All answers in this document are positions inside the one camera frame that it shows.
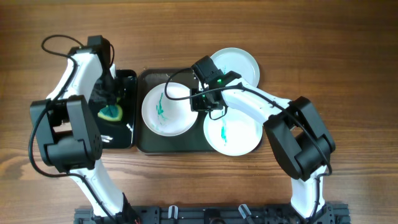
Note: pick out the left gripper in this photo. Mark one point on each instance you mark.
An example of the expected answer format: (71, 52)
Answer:
(117, 93)

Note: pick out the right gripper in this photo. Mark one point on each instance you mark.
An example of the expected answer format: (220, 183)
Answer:
(196, 104)

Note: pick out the green yellow sponge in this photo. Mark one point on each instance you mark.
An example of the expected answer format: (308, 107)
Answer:
(112, 113)

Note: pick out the white plate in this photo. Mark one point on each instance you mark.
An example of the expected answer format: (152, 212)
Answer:
(165, 116)
(233, 133)
(239, 61)

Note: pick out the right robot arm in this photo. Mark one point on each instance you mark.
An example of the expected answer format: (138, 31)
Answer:
(298, 137)

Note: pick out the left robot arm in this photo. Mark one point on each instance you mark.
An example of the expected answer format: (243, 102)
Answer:
(65, 140)

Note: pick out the small black water tray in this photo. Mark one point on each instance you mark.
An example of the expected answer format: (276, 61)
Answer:
(117, 134)

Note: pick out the large black serving tray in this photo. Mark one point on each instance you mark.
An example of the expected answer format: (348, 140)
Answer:
(149, 142)

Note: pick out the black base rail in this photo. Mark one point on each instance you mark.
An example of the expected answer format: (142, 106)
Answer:
(330, 213)

